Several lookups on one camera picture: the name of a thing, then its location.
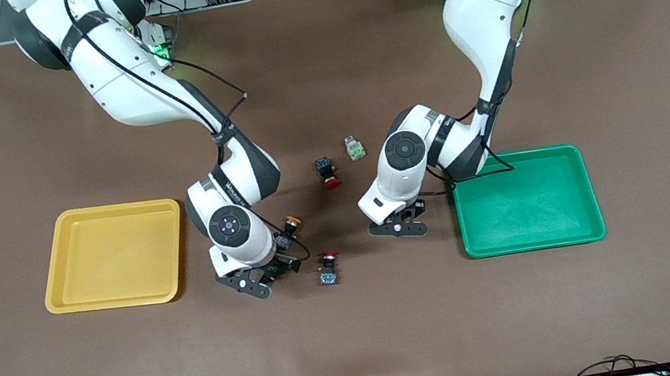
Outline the yellow mushroom push button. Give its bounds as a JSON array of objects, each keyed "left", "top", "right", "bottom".
[
  {"left": 263, "top": 258, "right": 290, "bottom": 284},
  {"left": 272, "top": 214, "right": 307, "bottom": 252}
]

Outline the green push button white body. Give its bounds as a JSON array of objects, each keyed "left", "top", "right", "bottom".
[{"left": 343, "top": 134, "right": 369, "bottom": 163}]

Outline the red mushroom push button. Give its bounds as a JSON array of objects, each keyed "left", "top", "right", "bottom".
[
  {"left": 316, "top": 249, "right": 344, "bottom": 287},
  {"left": 313, "top": 155, "right": 342, "bottom": 192}
]

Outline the brown table mat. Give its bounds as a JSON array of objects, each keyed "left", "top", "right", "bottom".
[{"left": 0, "top": 0, "right": 670, "bottom": 376}]

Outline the green plastic tray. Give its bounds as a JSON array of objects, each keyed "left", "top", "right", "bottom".
[{"left": 445, "top": 138, "right": 609, "bottom": 263}]

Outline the yellow plastic tray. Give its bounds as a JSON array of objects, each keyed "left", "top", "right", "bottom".
[{"left": 31, "top": 193, "right": 195, "bottom": 322}]

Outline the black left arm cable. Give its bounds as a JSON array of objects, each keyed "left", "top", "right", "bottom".
[{"left": 403, "top": 0, "right": 579, "bottom": 197}]

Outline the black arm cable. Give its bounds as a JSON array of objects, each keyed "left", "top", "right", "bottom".
[
  {"left": 403, "top": 0, "right": 579, "bottom": 197},
  {"left": 63, "top": 0, "right": 314, "bottom": 298}
]

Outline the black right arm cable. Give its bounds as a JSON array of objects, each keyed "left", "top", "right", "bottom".
[{"left": 63, "top": 0, "right": 314, "bottom": 298}]

